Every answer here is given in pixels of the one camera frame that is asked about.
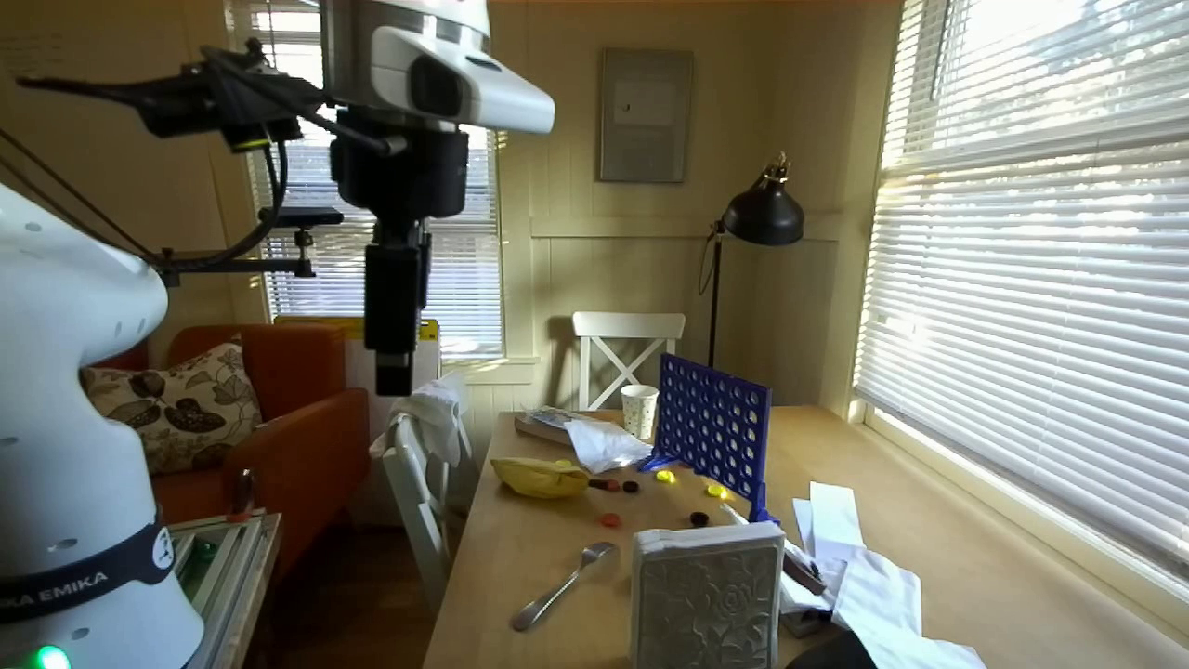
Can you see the yellow banana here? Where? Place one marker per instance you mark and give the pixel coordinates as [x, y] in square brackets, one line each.
[539, 477]

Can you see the window with white frame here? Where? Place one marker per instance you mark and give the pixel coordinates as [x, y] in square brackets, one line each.
[477, 273]

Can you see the blue plastic gameboard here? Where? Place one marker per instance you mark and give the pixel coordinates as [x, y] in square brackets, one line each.
[711, 429]

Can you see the white paper cup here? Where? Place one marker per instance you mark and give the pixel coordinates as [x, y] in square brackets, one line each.
[642, 411]

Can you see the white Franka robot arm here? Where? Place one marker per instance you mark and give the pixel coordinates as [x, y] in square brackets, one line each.
[77, 497]

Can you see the white crumpled napkin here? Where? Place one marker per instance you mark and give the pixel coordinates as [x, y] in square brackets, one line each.
[608, 447]

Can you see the illustrated paperback book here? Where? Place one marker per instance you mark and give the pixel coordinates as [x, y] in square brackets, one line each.
[539, 429]

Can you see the white window blinds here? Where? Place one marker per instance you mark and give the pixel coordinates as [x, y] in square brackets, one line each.
[1040, 310]

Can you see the yellow game chip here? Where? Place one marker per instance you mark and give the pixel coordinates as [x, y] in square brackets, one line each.
[666, 477]
[717, 492]

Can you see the white paper sheet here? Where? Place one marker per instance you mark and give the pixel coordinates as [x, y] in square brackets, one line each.
[887, 607]
[836, 513]

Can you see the silver metal spoon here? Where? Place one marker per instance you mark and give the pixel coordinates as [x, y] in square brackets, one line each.
[563, 582]

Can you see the stacked framed panels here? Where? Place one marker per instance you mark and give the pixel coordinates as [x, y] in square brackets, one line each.
[227, 571]

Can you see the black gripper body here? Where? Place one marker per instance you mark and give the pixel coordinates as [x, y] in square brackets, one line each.
[400, 283]

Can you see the framed wall picture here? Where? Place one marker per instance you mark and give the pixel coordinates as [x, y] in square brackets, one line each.
[643, 118]

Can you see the black game chip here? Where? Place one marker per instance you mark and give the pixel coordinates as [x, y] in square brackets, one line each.
[698, 517]
[629, 483]

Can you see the orange armchair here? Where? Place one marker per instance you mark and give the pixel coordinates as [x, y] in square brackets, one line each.
[303, 457]

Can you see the white patterned tissue box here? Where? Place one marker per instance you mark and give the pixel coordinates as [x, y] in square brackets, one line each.
[706, 598]

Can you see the black round object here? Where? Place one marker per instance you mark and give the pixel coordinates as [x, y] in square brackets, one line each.
[827, 651]

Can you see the white wooden chair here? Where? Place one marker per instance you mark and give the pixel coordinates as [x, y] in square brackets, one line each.
[627, 333]
[412, 508]

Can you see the white quilted towel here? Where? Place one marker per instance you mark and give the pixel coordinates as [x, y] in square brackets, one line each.
[438, 423]

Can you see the black camera on stand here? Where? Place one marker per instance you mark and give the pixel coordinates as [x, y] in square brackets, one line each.
[303, 216]

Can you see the black floor lamp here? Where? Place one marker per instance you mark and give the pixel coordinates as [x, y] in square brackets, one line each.
[767, 213]

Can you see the floral patterned cushion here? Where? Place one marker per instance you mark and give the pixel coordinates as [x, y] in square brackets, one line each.
[187, 411]

